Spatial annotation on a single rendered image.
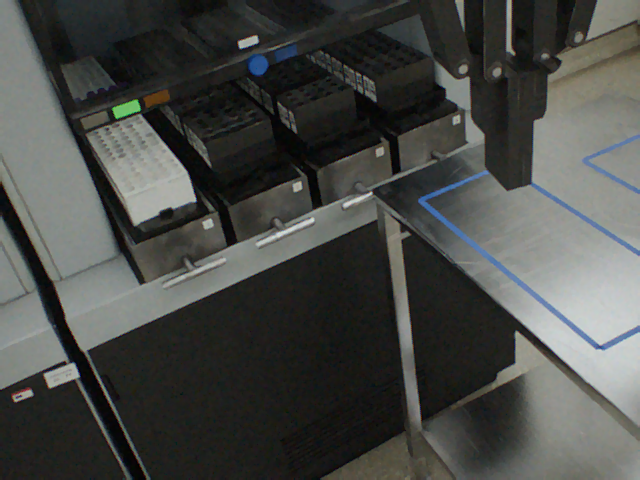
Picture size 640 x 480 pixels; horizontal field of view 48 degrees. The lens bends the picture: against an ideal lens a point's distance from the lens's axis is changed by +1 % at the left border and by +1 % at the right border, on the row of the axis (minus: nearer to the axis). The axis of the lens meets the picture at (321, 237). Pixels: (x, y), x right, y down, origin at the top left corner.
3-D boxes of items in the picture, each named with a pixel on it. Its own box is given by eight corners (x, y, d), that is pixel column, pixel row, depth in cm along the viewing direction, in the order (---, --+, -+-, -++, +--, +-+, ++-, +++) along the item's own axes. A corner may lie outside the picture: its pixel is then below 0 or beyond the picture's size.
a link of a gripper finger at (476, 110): (502, 41, 36) (446, 56, 36) (502, 130, 39) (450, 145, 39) (489, 31, 37) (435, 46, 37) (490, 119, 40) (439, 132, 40)
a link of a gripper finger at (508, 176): (522, 74, 36) (508, 78, 36) (520, 189, 41) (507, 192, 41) (495, 53, 39) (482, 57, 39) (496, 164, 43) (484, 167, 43)
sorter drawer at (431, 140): (244, 57, 172) (235, 21, 167) (294, 40, 177) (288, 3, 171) (415, 185, 118) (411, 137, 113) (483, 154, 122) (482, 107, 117)
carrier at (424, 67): (427, 85, 127) (425, 53, 124) (434, 89, 126) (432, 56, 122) (371, 107, 124) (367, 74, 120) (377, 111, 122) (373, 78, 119)
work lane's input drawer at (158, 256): (56, 123, 159) (40, 85, 153) (116, 102, 163) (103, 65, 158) (153, 300, 104) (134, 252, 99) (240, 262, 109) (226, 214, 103)
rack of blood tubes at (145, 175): (91, 155, 129) (79, 124, 126) (144, 135, 132) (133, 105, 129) (137, 232, 107) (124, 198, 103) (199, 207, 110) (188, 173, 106)
